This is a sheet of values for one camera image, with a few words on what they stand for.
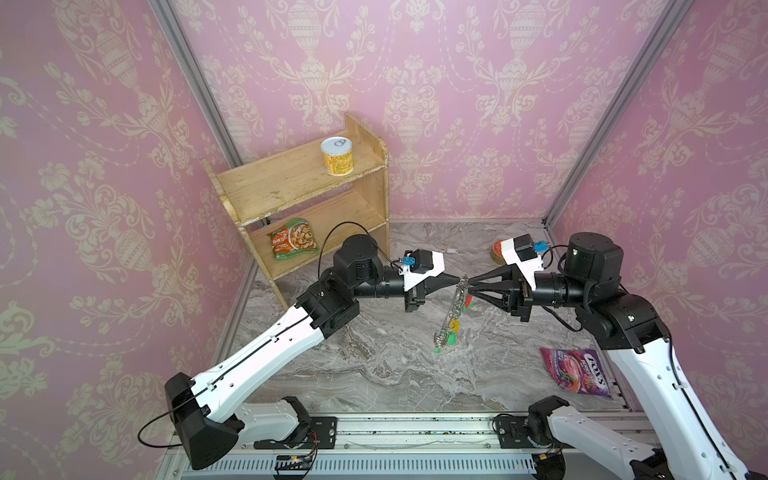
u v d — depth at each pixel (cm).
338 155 68
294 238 86
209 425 38
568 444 59
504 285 52
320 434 74
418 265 43
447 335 67
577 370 80
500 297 52
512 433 73
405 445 73
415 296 50
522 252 45
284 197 68
